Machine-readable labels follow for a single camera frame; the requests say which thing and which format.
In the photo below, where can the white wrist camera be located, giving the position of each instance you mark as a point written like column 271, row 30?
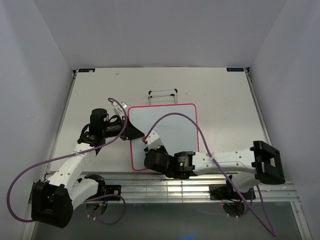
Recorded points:
column 152, row 141
column 119, row 109

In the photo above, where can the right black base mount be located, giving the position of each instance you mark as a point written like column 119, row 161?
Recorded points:
column 227, row 192

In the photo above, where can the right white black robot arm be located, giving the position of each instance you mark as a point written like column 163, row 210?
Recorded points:
column 259, row 164

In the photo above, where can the black wire whiteboard stand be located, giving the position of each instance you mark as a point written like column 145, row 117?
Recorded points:
column 163, row 93

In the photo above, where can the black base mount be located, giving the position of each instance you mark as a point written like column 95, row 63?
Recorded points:
column 111, row 190
column 227, row 192

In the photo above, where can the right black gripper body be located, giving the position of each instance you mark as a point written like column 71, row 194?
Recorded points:
column 161, row 149

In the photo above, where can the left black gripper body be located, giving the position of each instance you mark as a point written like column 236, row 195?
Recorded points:
column 114, row 130

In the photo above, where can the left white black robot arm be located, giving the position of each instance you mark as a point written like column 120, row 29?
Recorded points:
column 54, row 200

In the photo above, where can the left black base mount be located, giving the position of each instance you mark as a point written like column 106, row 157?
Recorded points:
column 111, row 190

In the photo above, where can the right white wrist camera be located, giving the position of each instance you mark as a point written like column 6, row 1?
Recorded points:
column 152, row 141

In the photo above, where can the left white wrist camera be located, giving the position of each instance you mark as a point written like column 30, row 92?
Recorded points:
column 119, row 109

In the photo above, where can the aluminium rail frame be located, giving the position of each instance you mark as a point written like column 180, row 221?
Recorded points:
column 145, row 187

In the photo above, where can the pink framed whiteboard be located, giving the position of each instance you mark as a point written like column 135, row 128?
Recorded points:
column 176, row 132

